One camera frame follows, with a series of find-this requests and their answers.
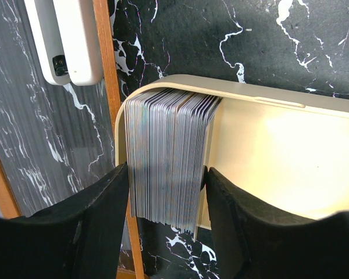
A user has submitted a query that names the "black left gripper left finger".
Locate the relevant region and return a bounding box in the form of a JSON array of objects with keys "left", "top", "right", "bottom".
[{"left": 0, "top": 164, "right": 129, "bottom": 278}]

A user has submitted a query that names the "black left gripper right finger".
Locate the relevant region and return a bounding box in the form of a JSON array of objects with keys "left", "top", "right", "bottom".
[{"left": 205, "top": 168, "right": 349, "bottom": 278}]

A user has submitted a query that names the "orange wooden shelf rack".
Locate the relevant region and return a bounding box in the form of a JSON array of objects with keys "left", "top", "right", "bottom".
[{"left": 0, "top": 0, "right": 146, "bottom": 279}]

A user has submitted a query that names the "tan oval wooden tray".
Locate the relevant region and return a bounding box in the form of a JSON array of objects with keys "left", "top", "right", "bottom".
[{"left": 115, "top": 74, "right": 349, "bottom": 231}]

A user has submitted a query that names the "white card stack in tray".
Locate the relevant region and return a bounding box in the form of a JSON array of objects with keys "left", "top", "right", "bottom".
[{"left": 124, "top": 88, "right": 222, "bottom": 233}]

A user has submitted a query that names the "white small clip object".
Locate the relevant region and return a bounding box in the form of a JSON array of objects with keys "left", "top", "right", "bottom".
[{"left": 24, "top": 0, "right": 104, "bottom": 86}]

